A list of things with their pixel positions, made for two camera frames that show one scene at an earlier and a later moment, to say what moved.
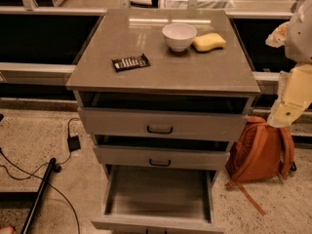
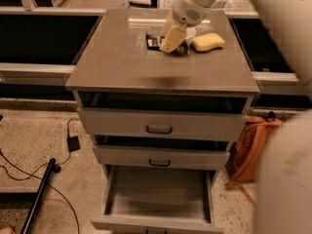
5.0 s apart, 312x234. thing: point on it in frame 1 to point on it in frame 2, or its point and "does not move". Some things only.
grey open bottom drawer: [159, 199] does not move
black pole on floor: [38, 197] does not move
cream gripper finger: [282, 114] to [174, 38]
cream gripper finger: [278, 37] to [170, 21]
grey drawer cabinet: [164, 94] does not move
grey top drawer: [166, 116] does not move
